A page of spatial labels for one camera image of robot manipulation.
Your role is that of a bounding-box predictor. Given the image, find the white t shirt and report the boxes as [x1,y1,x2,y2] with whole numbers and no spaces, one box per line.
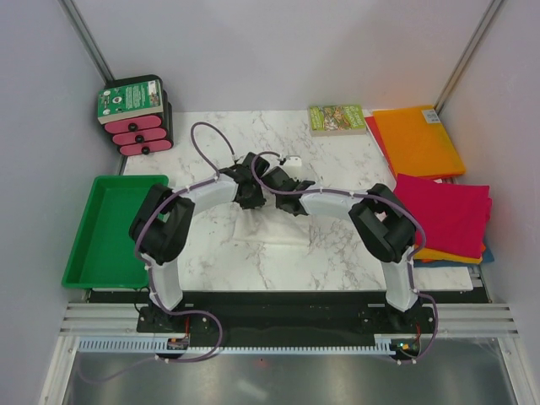
[233,205,311,246]

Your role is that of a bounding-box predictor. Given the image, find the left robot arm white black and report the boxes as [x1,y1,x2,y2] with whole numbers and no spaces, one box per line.
[129,153,270,332]

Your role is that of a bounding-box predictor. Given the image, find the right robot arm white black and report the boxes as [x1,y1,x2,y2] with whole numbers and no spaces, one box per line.
[262,167,418,332]

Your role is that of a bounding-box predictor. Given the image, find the light green book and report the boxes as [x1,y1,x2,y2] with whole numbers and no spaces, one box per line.
[308,105,367,137]

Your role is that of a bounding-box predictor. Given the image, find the red folder under orange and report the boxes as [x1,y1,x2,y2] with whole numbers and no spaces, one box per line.
[365,116,465,181]

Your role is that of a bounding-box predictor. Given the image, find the black pink drawer stand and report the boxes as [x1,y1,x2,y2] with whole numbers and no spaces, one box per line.
[100,74,174,156]

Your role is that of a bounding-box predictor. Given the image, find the orange plastic folder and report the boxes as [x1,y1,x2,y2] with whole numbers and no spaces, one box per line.
[372,105,466,180]

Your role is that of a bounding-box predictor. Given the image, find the green book on stand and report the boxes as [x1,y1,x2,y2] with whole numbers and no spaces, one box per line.
[97,79,164,125]

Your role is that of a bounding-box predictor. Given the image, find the green plastic tray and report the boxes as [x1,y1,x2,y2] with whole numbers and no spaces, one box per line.
[62,175,169,289]

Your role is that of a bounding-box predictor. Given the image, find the magenta folded t shirt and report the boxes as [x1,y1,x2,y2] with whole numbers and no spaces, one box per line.
[394,174,492,258]

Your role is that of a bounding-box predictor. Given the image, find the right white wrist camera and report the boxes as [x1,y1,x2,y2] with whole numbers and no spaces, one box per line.
[279,155,303,169]

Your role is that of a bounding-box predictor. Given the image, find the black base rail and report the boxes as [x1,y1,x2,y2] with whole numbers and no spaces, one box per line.
[88,288,490,349]

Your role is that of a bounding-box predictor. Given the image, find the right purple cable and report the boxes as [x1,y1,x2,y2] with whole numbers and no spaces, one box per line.
[250,151,440,366]

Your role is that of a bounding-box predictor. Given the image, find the purple cable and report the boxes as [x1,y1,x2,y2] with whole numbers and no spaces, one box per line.
[75,121,241,386]
[250,151,440,366]

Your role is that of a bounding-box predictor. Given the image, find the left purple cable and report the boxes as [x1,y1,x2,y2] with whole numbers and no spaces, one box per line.
[75,121,241,386]

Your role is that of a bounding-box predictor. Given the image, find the white slotted cable duct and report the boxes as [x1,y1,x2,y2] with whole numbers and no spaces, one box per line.
[77,336,410,356]

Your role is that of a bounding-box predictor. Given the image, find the left aluminium frame post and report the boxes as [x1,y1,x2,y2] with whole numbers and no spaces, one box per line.
[58,0,115,83]

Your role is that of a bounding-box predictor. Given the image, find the aluminium frame post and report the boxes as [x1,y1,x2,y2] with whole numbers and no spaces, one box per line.
[58,0,115,83]
[434,0,506,115]

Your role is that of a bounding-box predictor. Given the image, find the right aluminium frame post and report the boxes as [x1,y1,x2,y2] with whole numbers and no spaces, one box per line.
[434,0,506,115]

